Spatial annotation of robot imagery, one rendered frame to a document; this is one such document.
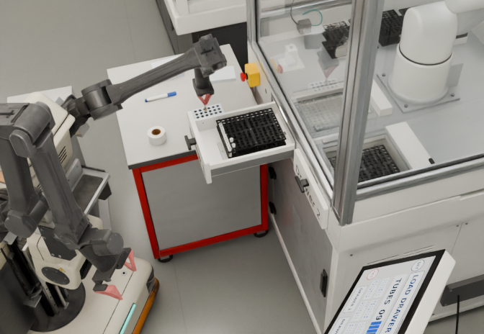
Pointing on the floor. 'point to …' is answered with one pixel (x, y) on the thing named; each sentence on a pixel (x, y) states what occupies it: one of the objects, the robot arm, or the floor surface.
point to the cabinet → (474, 290)
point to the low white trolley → (187, 165)
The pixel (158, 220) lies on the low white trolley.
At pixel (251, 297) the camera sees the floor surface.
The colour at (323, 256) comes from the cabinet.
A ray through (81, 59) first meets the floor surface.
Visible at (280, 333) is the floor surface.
